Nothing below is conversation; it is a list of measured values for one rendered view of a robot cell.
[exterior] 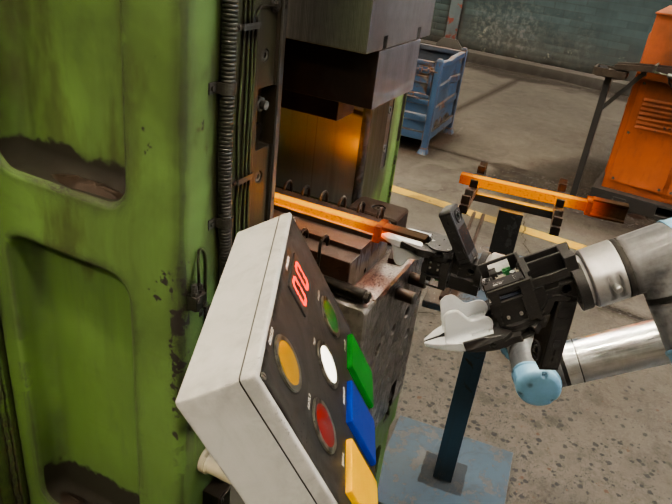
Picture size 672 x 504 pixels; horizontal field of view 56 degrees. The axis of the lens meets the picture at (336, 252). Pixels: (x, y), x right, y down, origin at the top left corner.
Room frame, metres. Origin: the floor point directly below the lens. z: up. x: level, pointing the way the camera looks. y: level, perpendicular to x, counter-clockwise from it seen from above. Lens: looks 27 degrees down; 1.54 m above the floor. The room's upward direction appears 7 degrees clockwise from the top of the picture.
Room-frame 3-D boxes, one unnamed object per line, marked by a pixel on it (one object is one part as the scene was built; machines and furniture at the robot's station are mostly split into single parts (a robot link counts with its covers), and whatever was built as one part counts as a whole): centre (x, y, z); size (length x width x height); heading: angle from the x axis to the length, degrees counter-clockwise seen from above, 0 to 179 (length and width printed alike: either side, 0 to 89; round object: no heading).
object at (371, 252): (1.22, 0.12, 0.96); 0.42 x 0.20 x 0.09; 67
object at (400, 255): (1.12, -0.12, 0.98); 0.09 x 0.03 x 0.06; 70
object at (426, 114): (5.34, -0.19, 0.36); 1.20 x 0.80 x 0.72; 68
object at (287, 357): (0.49, 0.03, 1.16); 0.05 x 0.03 x 0.04; 157
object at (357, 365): (0.69, -0.05, 1.01); 0.07 x 0.05 x 0.07; 2
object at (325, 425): (0.49, -0.01, 1.09); 0.05 x 0.03 x 0.04; 157
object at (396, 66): (1.22, 0.12, 1.32); 0.42 x 0.20 x 0.10; 67
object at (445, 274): (1.10, -0.23, 0.98); 0.12 x 0.08 x 0.09; 67
